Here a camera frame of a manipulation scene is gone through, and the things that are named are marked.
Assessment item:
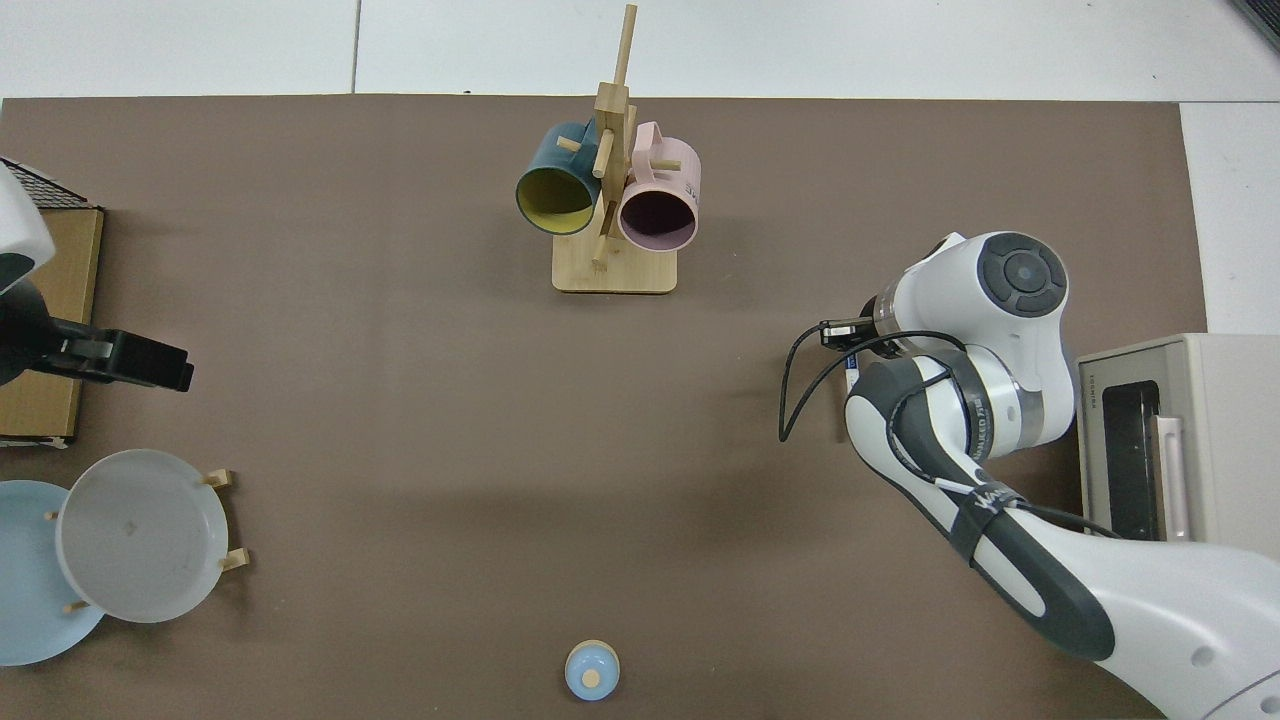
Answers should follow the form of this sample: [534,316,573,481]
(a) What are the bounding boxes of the wooden plate rack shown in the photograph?
[45,468,251,613]

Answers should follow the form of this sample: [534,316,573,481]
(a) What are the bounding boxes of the dark grey flat object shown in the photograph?
[1228,0,1280,53]

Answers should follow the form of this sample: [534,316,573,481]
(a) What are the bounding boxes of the wire basket with wooden floor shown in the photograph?
[0,158,106,448]

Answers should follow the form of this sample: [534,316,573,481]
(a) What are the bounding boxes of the small blue round thing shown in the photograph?
[564,640,621,702]

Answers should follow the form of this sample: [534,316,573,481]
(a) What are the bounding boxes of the pale toaster oven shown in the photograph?
[1075,333,1280,561]

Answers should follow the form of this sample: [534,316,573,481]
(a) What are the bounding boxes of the brown table cloth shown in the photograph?
[0,95,1208,720]

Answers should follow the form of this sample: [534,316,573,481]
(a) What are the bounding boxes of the dark blue cup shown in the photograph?
[515,120,604,237]

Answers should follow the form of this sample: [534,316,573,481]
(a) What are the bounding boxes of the grey plate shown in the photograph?
[55,449,230,625]

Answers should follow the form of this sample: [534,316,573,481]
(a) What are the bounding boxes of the wooden cup stand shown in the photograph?
[552,4,679,295]

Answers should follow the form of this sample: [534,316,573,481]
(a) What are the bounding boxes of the pink cup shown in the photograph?
[617,121,702,253]

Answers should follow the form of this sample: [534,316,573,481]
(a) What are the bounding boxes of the light blue plate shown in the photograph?
[0,480,106,667]

